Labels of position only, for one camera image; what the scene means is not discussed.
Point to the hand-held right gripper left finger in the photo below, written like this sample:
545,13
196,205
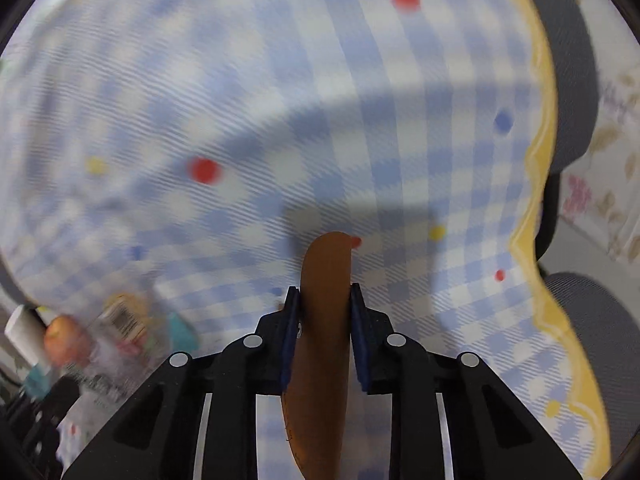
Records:
291,340

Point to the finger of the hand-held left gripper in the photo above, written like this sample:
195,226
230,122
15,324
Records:
55,410

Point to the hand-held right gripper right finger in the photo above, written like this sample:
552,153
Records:
357,340

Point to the brown wooden spatula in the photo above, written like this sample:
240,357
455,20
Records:
325,310

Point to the red apple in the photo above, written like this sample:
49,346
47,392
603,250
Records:
62,340

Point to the white toilet paper roll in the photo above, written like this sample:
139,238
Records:
25,332

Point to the clear barcode plastic package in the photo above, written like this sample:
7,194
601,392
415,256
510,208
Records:
122,322

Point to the teal plastic scrap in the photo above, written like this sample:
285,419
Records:
181,332

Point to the blue checkered dotted cloth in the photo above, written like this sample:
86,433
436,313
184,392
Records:
250,85

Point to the floral print sheet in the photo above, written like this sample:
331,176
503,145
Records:
610,200

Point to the grey office chair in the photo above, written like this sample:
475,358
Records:
570,85

